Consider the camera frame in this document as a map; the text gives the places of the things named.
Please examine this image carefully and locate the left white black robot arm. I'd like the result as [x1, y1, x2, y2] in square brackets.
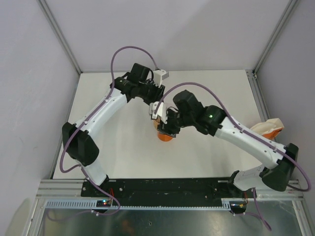
[62, 63, 169, 197]

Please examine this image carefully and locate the orange glass flask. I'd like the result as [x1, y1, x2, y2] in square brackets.
[157, 131, 173, 142]

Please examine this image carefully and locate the white orange box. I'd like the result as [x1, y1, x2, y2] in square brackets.
[251, 118, 284, 140]

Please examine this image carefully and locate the purple cable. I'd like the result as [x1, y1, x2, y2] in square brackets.
[154, 82, 312, 232]
[60, 46, 158, 221]

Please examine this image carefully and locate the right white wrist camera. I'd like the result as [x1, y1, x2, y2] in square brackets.
[149, 102, 167, 124]

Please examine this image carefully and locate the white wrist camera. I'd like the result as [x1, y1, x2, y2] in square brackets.
[153, 69, 169, 87]
[149, 102, 167, 124]

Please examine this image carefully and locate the right aluminium frame post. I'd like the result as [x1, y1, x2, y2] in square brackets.
[252, 0, 300, 74]

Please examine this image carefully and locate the aluminium frame post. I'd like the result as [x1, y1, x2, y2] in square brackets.
[252, 0, 300, 74]
[36, 0, 82, 75]

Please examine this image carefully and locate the grey slotted cable duct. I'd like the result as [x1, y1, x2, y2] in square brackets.
[45, 199, 231, 211]

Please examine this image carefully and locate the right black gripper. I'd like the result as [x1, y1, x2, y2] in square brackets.
[157, 108, 194, 138]

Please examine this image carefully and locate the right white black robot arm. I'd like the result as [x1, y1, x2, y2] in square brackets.
[154, 90, 299, 197]

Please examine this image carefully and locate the left aluminium frame post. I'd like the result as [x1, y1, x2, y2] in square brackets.
[36, 0, 82, 75]

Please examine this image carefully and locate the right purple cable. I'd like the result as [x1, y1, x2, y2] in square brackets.
[154, 82, 312, 232]

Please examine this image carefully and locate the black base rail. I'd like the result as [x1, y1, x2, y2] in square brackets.
[81, 177, 253, 207]

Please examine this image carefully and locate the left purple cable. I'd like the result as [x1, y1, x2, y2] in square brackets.
[60, 46, 158, 221]

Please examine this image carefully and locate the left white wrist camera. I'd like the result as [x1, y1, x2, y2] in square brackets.
[153, 69, 169, 87]

